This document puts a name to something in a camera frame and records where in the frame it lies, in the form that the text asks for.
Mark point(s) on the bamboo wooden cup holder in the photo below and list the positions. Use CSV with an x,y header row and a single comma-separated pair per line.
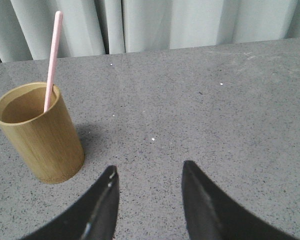
x,y
47,141

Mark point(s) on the pink chopstick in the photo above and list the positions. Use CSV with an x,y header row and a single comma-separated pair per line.
x,y
55,41

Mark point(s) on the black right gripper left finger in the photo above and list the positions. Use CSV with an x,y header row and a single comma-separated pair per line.
x,y
92,217

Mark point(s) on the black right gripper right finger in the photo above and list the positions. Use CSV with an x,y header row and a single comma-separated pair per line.
x,y
211,214

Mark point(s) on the grey-white curtain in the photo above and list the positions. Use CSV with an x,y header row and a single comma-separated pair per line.
x,y
97,27

